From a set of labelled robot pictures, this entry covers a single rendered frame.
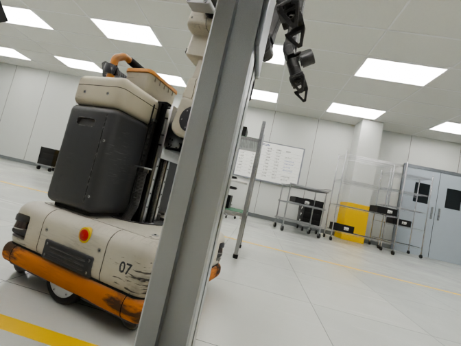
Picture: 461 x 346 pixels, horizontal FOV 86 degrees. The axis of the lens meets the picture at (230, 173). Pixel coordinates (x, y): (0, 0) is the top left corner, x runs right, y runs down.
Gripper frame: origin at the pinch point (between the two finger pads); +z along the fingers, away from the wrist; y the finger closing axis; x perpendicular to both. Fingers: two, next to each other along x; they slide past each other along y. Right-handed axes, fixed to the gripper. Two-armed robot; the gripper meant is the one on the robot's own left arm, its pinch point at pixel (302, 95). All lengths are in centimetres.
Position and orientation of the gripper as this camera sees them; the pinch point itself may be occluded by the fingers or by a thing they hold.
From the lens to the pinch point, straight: 126.7
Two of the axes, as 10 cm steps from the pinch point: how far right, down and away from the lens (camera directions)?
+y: 4.1, 1.6, 9.0
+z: 2.0, 9.5, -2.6
